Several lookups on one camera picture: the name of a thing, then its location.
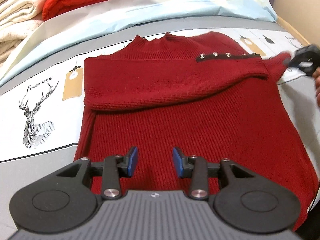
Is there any grey deer print bedspread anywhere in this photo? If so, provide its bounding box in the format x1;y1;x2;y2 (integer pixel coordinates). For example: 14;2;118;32
0;19;320;240

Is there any cream folded blanket stack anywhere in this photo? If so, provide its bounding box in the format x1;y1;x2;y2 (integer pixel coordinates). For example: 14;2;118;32
1;0;46;64

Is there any person's right hand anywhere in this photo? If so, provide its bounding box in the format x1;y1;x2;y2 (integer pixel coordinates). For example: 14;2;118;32
312;67;320;106

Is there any dark red knit sweater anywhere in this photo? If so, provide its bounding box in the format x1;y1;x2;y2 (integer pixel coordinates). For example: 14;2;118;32
75;32;318;226

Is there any light blue folded sheet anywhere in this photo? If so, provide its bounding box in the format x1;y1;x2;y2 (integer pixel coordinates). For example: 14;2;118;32
1;0;277;85

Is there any wooden bed frame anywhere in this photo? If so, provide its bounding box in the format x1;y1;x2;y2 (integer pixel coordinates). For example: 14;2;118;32
276;11;311;46

